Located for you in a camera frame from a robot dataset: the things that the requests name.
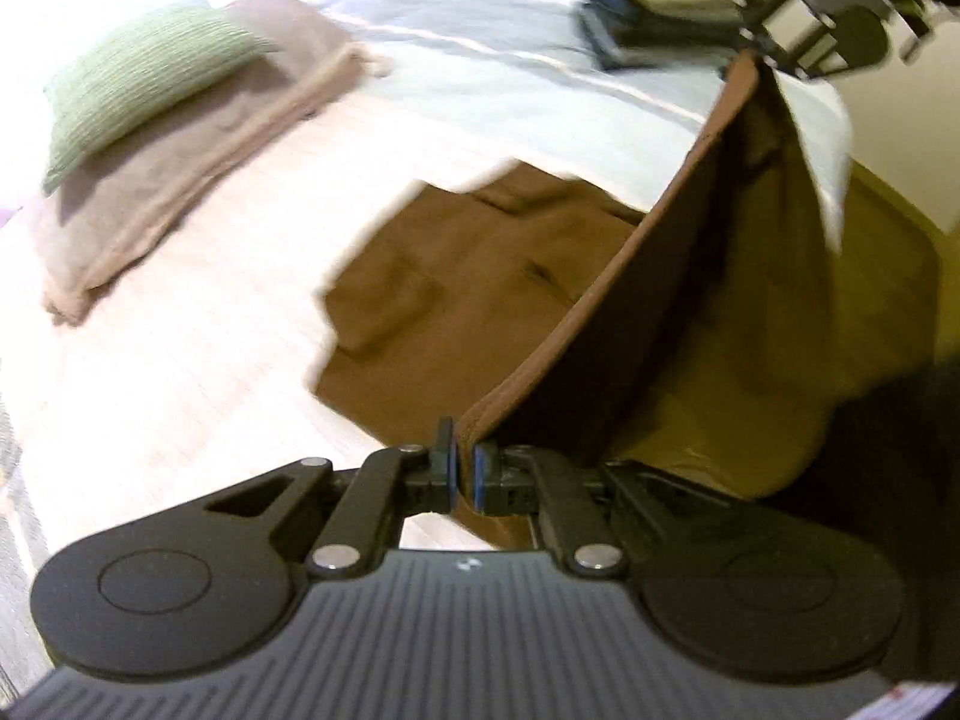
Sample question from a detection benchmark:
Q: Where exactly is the brown long-sleeve sweater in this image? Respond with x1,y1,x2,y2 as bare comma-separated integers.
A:
311,49,850,550

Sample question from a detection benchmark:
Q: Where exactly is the grey pink herringbone bed blanket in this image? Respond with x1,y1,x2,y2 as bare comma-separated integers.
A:
0,0,857,691

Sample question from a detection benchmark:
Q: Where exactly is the stack of folded clothes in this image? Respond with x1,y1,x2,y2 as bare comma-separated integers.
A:
576,0,751,74

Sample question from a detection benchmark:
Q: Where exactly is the beige folded blanket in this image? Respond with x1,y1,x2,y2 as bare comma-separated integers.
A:
34,0,392,325

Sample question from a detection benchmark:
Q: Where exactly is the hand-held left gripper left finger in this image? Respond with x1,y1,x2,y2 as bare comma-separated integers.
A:
202,416,461,580

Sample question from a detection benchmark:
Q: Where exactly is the green checked pillow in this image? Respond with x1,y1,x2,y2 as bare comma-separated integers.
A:
41,0,284,196

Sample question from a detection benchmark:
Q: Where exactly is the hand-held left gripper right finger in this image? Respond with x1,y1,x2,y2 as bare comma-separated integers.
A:
472,441,722,580

